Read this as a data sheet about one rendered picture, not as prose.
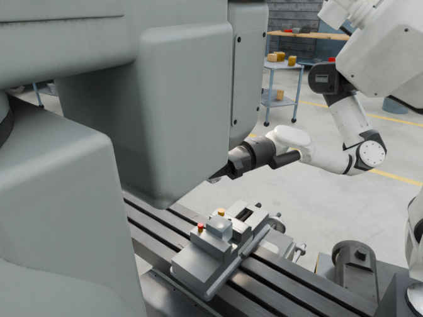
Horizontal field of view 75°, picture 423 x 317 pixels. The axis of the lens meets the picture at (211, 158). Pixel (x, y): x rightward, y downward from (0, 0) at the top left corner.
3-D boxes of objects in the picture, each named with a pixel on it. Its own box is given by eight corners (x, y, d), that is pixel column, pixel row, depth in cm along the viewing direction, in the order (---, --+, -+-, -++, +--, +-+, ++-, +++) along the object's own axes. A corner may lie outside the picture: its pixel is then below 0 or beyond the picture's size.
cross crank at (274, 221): (267, 224, 150) (269, 207, 144) (287, 234, 144) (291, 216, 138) (252, 242, 139) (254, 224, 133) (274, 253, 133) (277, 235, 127)
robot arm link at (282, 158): (253, 130, 78) (282, 121, 83) (242, 154, 86) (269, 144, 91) (277, 160, 73) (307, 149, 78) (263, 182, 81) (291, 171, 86)
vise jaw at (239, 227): (219, 215, 93) (219, 205, 91) (251, 231, 86) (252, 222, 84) (208, 224, 89) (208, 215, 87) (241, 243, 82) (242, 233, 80)
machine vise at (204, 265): (235, 211, 105) (237, 187, 100) (270, 229, 97) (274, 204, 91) (169, 272, 81) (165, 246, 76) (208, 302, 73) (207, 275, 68)
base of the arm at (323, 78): (339, 97, 99) (332, 66, 99) (375, 86, 88) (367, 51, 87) (311, 102, 92) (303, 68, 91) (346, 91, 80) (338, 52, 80)
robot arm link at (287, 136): (275, 121, 81) (318, 133, 81) (264, 141, 87) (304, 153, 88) (274, 136, 76) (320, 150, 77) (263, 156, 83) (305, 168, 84)
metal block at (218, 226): (216, 228, 87) (216, 213, 84) (232, 237, 83) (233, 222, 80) (206, 238, 83) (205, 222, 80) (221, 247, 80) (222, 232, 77)
